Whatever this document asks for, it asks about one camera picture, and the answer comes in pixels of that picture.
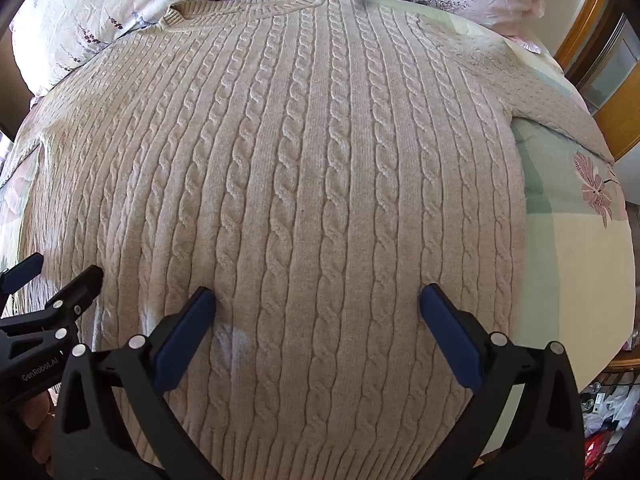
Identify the wooden wardrobe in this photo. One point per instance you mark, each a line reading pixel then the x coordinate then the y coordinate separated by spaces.
pixel 597 60

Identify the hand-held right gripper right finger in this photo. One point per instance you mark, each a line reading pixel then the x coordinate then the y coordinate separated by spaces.
pixel 449 332

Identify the cluttered items beside bed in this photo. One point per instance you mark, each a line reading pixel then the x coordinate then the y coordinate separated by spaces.
pixel 607 410

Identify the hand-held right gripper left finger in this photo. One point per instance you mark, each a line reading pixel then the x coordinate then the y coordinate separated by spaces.
pixel 186 327

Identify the pastel checked floral bedsheet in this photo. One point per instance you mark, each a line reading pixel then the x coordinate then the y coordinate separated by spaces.
pixel 570 260

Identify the person's left hand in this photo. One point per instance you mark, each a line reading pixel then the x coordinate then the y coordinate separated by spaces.
pixel 35 422

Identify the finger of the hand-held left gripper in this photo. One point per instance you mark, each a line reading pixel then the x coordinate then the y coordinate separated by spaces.
pixel 22 271
pixel 79 294

